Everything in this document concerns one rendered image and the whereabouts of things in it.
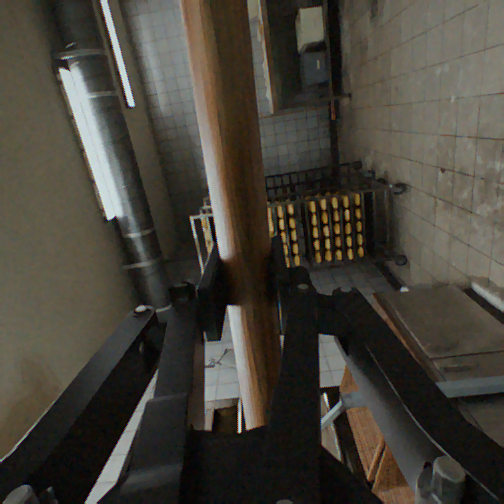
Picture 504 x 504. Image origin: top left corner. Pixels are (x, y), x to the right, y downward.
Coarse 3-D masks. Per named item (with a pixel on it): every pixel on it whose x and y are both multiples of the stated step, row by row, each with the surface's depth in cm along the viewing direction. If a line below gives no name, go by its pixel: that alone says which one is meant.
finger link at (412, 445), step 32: (352, 288) 15; (352, 320) 13; (352, 352) 13; (384, 352) 11; (384, 384) 10; (416, 384) 9; (384, 416) 10; (416, 416) 9; (448, 416) 8; (416, 448) 9; (448, 448) 8; (480, 448) 8; (416, 480) 9; (480, 480) 7
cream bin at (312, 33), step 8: (304, 8) 377; (312, 8) 374; (320, 8) 374; (304, 16) 376; (312, 16) 377; (320, 16) 377; (296, 24) 420; (304, 24) 378; (312, 24) 379; (320, 24) 379; (296, 32) 423; (304, 32) 381; (312, 32) 382; (320, 32) 382; (304, 40) 383; (312, 40) 384; (320, 40) 386; (304, 48) 408; (312, 48) 418
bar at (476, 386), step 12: (444, 384) 128; (456, 384) 127; (468, 384) 126; (480, 384) 126; (492, 384) 125; (348, 396) 130; (360, 396) 129; (456, 396) 127; (336, 408) 131; (348, 408) 129; (324, 420) 133
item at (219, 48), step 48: (192, 0) 14; (240, 0) 15; (192, 48) 15; (240, 48) 15; (240, 96) 15; (240, 144) 16; (240, 192) 17; (240, 240) 18; (240, 288) 19; (240, 336) 20; (240, 384) 22
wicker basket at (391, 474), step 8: (384, 448) 143; (384, 456) 143; (392, 456) 143; (384, 464) 144; (392, 464) 145; (384, 472) 146; (392, 472) 146; (400, 472) 146; (376, 480) 148; (384, 480) 148; (392, 480) 147; (400, 480) 148; (376, 488) 149; (384, 488) 149; (392, 488) 149; (400, 488) 148; (408, 488) 147; (384, 496) 147; (392, 496) 147; (400, 496) 145; (408, 496) 144
